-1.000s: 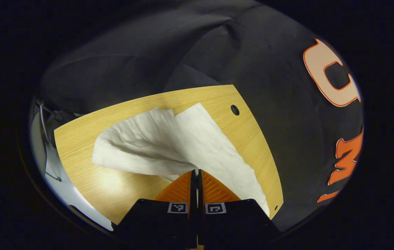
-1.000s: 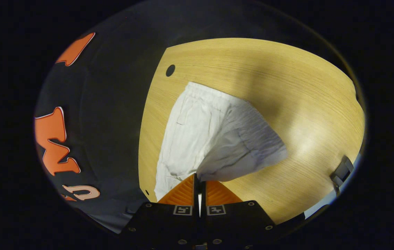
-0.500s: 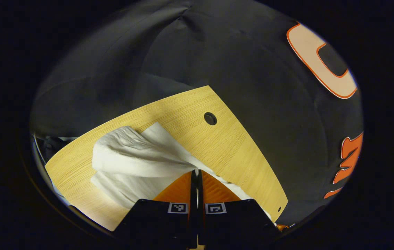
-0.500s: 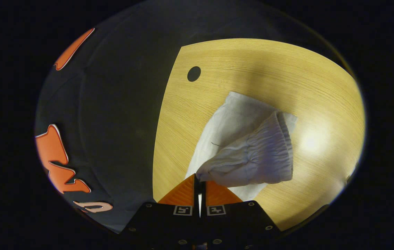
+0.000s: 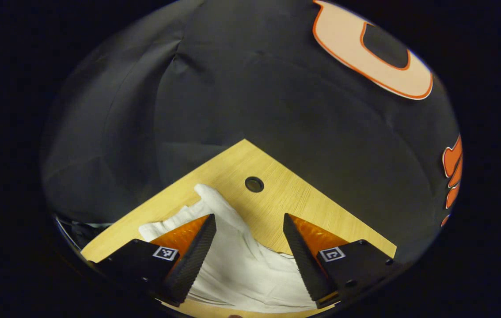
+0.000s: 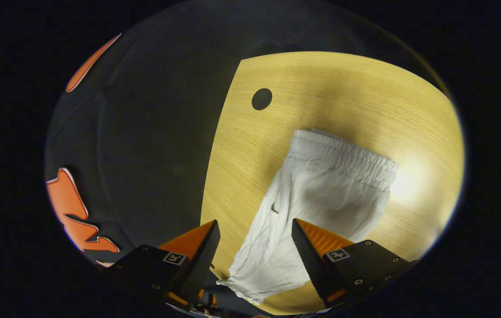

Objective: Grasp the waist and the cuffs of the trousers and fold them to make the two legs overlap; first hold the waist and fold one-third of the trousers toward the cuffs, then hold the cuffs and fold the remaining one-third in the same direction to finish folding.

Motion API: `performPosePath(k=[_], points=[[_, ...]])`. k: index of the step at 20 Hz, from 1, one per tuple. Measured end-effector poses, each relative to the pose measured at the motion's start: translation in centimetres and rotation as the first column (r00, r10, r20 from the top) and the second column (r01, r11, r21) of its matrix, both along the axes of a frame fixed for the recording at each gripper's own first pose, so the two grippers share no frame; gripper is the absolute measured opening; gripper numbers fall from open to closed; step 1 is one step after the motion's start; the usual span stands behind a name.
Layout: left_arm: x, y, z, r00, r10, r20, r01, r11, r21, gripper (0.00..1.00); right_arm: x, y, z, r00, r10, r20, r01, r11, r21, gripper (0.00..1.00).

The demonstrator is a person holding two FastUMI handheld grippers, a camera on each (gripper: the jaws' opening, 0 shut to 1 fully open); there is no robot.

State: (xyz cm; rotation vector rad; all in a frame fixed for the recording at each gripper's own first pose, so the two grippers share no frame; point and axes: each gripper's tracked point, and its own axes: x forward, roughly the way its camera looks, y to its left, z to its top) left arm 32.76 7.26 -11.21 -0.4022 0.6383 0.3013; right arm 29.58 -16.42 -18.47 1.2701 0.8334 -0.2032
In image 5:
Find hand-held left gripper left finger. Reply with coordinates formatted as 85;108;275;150
89;214;217;307

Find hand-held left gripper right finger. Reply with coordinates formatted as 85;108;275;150
283;213;403;310

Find white jeans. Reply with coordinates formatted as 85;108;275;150
138;183;322;313

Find dark crumpled object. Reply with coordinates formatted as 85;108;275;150
56;216;110;250

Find black backdrop cloth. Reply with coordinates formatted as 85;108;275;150
41;0;463;265

